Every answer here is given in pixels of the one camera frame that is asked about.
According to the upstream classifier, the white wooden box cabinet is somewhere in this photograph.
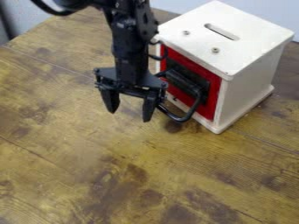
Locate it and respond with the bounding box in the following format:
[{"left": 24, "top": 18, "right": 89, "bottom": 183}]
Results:
[{"left": 155, "top": 1, "right": 295, "bottom": 134}]

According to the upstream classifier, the black cable loop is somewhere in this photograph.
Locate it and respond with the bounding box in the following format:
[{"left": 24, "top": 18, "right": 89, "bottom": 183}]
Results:
[{"left": 147, "top": 38, "right": 170, "bottom": 62}]

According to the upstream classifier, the red drawer with black handle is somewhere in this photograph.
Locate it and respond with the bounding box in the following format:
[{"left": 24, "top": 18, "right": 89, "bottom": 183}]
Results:
[{"left": 158, "top": 44, "right": 222, "bottom": 123}]

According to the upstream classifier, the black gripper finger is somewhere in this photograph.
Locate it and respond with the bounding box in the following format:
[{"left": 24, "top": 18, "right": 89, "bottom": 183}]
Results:
[
  {"left": 101, "top": 88, "right": 121, "bottom": 113},
  {"left": 143, "top": 95, "right": 159, "bottom": 123}
]

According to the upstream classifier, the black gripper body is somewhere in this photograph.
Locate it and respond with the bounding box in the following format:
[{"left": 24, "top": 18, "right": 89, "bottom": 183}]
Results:
[{"left": 94, "top": 55, "right": 167, "bottom": 101}]

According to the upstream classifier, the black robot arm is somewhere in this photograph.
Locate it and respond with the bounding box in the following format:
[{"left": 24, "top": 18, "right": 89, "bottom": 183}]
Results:
[{"left": 31, "top": 0, "right": 167, "bottom": 122}]

